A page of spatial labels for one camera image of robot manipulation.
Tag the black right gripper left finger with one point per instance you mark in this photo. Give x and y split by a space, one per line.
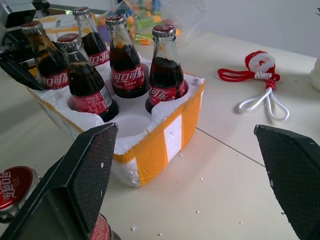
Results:
62 190

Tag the clear bag of colourful blocks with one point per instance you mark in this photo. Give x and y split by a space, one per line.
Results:
147 20

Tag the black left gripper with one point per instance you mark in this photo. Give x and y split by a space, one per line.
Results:
15 41

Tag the white rounded object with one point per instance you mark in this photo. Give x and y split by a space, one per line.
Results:
315 75

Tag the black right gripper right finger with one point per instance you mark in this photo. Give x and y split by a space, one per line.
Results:
297 175

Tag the white foam box orange tape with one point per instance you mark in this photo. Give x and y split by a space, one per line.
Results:
62 21

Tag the white foam crate orange tape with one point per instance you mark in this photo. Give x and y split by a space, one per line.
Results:
155 147

